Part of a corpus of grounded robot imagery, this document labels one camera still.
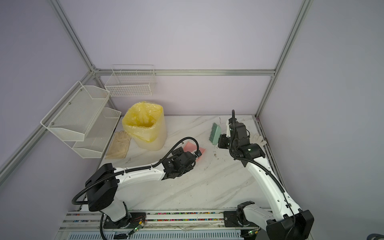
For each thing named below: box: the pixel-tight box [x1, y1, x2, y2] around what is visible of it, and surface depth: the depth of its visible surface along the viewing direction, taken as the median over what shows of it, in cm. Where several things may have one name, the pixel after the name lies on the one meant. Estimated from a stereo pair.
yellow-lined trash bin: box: [122, 101, 168, 151], surface depth 92 cm
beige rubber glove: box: [105, 130, 132, 160], surface depth 103 cm
